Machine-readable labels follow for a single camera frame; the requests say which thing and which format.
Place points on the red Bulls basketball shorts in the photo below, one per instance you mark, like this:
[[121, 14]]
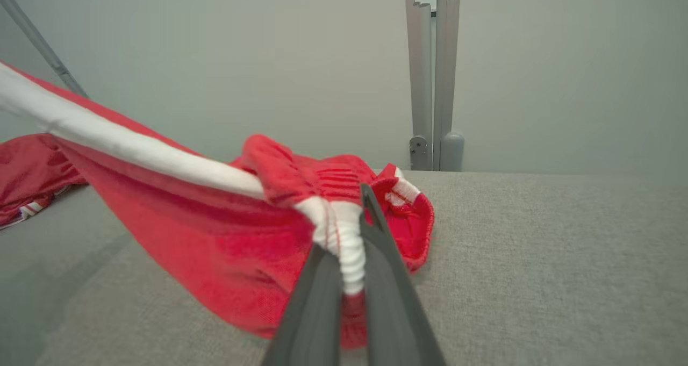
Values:
[[215, 237]]

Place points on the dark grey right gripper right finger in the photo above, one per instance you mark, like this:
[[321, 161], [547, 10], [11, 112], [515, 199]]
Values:
[[395, 312]]

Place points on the grey rounded post cap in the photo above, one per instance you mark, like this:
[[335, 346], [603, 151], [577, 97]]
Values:
[[452, 153]]

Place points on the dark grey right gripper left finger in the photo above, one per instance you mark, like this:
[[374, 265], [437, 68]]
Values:
[[312, 323]]

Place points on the grey metal partition post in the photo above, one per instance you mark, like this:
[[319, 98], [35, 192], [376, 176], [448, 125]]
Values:
[[443, 59], [37, 41]]

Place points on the dark grey post bracket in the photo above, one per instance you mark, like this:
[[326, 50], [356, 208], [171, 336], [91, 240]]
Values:
[[419, 153]]

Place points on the red basketball jersey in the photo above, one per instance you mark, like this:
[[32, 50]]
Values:
[[32, 172]]

